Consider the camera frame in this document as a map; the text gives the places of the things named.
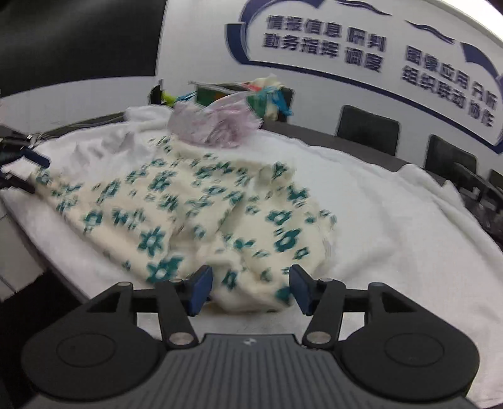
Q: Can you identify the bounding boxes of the black office chair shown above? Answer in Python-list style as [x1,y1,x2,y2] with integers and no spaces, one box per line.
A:
[336,104,401,156]
[486,168,503,199]
[423,134,478,182]

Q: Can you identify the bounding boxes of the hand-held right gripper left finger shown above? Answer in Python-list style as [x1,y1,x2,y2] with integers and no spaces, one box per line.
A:
[84,265,215,349]

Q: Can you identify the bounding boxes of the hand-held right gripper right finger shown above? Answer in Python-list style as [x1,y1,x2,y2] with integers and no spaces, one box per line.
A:
[289,264,413,349]

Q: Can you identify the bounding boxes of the cream floral garment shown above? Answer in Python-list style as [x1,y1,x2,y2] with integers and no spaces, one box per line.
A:
[30,136,339,313]

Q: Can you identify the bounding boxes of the blue wall lettering sign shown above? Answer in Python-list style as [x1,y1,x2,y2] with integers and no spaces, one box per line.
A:
[224,0,503,154]

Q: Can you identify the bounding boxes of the cream cloth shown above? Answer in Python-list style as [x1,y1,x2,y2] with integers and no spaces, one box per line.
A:
[251,74,287,96]

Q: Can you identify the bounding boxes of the pink patterned garment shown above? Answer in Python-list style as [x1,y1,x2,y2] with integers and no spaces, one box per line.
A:
[167,92,263,148]

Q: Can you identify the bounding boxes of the dark wall panel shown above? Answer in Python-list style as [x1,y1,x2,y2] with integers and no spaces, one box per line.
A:
[0,0,168,98]

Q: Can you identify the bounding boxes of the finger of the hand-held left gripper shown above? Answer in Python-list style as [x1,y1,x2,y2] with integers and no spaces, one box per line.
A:
[0,134,51,168]
[0,168,37,194]

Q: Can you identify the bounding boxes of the green storage basket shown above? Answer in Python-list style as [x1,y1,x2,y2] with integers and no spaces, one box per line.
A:
[189,81,295,119]

